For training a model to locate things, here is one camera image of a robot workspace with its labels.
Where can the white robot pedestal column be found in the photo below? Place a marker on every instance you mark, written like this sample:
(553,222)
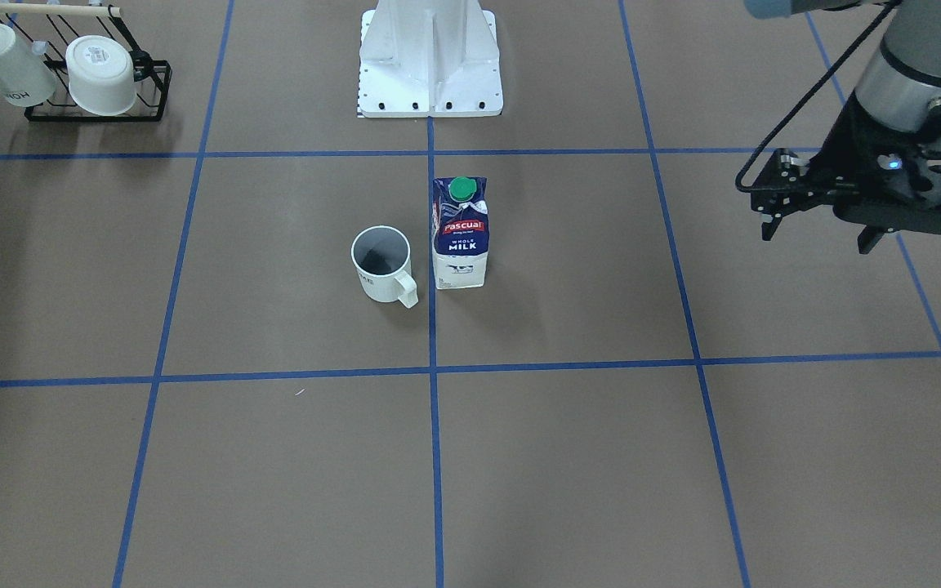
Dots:
(429,59)

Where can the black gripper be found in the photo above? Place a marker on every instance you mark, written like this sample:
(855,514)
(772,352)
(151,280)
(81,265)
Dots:
(845,152)

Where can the blue white milk carton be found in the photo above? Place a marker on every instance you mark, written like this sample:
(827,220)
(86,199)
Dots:
(459,245)

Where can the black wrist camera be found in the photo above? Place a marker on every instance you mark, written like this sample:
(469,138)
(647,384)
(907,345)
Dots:
(786,185)

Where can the white cup on rack lower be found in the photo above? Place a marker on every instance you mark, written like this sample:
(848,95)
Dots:
(101,75)

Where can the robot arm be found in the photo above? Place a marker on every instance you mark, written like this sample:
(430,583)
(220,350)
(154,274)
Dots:
(904,74)

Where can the white cup on rack upper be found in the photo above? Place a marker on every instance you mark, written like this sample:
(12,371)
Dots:
(25,80)

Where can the black wire mug rack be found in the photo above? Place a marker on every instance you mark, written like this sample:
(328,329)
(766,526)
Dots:
(49,27)

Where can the white mug grey inside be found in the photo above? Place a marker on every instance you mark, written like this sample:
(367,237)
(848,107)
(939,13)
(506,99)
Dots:
(382,259)

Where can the white cup on rack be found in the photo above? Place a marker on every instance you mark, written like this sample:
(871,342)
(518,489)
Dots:
(25,80)
(101,75)

